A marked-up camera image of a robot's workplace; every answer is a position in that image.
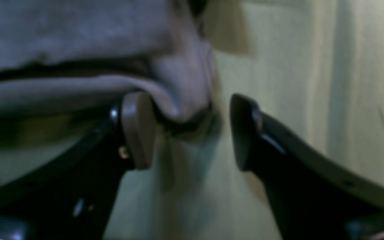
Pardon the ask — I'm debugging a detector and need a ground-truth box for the grey t-shirt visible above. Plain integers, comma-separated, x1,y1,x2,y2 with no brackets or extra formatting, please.
0,0,215,129

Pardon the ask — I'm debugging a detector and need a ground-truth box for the green table cloth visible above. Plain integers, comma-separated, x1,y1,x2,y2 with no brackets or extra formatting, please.
0,0,384,240

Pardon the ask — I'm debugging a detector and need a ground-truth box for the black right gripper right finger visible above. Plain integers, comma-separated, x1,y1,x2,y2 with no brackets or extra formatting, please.
229,94,384,240

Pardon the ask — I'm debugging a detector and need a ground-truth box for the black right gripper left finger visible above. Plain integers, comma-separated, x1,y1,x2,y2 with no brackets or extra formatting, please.
0,92,157,240

